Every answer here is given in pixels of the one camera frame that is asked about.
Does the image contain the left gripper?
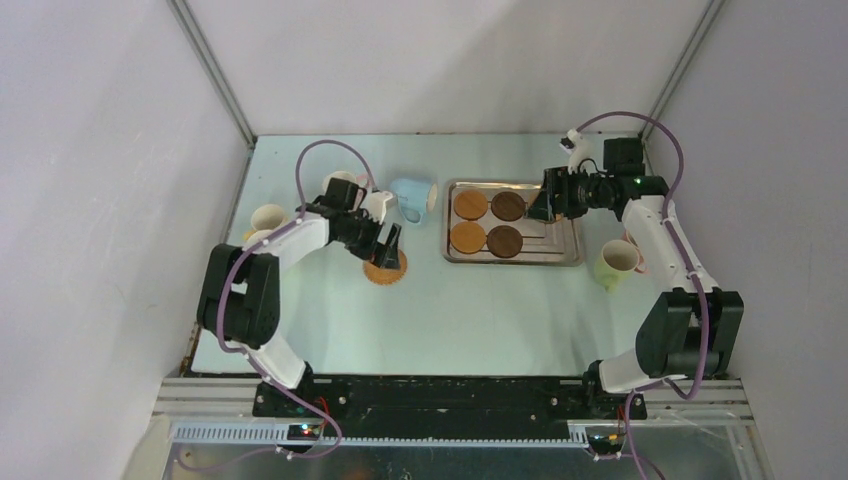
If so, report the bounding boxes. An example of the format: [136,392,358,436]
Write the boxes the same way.
[336,208,400,270]

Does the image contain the dark wood coaster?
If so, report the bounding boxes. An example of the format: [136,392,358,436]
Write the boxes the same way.
[490,191,526,222]
[486,225,524,259]

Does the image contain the blue mug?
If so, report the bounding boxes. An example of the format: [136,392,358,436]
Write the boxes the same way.
[389,178,438,225]

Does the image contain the light wood coaster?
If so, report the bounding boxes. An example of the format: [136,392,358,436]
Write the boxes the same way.
[453,189,489,221]
[449,221,487,255]

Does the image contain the green cup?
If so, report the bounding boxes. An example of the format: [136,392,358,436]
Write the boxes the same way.
[593,239,638,293]

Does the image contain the pink cup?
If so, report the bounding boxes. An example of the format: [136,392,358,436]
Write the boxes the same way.
[322,170,368,203]
[622,230,648,274]

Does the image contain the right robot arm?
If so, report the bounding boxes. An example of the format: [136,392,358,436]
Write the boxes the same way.
[525,130,744,418]

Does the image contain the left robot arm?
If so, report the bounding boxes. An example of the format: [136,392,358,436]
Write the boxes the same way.
[197,177,402,417]

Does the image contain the metal tray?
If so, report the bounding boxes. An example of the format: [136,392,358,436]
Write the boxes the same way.
[442,180,583,267]

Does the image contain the yellow mug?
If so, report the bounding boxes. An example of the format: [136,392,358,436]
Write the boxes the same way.
[243,204,289,242]

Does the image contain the yellow-green mug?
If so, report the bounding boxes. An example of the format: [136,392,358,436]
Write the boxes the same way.
[244,229,272,248]

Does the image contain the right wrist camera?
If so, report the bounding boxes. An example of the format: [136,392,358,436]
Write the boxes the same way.
[559,129,593,174]

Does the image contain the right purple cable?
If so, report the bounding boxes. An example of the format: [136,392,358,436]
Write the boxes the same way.
[574,110,711,480]

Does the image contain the purple cable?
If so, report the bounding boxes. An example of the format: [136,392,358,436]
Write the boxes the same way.
[172,139,379,473]
[574,110,711,480]

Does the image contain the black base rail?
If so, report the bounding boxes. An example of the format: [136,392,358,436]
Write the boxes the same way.
[294,375,647,441]

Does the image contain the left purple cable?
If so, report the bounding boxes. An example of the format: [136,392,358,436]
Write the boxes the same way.
[172,139,379,473]

